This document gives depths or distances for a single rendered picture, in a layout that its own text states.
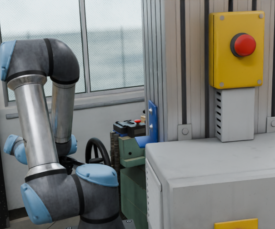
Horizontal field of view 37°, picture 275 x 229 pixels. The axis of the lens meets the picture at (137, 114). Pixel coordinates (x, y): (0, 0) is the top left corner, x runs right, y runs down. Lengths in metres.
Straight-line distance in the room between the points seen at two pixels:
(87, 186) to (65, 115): 0.35
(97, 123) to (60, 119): 1.81
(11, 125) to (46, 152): 1.93
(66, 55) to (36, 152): 0.31
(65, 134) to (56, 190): 0.38
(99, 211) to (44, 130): 0.27
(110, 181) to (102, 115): 2.09
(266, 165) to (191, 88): 0.21
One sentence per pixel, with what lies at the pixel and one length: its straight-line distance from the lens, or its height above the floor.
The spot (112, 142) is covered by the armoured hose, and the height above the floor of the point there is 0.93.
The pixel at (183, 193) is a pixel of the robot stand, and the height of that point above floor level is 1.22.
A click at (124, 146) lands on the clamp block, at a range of 1.75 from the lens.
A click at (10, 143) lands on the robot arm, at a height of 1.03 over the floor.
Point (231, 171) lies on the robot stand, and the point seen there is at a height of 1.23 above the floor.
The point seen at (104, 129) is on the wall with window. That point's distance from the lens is 3.26.
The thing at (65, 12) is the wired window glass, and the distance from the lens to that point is 3.15.
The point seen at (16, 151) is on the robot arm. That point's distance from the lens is 1.50.
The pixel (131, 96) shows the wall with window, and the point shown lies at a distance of 3.29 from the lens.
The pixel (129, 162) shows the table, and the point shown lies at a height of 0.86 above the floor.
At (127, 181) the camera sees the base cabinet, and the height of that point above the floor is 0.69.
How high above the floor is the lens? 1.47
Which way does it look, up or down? 14 degrees down
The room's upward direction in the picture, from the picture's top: 2 degrees counter-clockwise
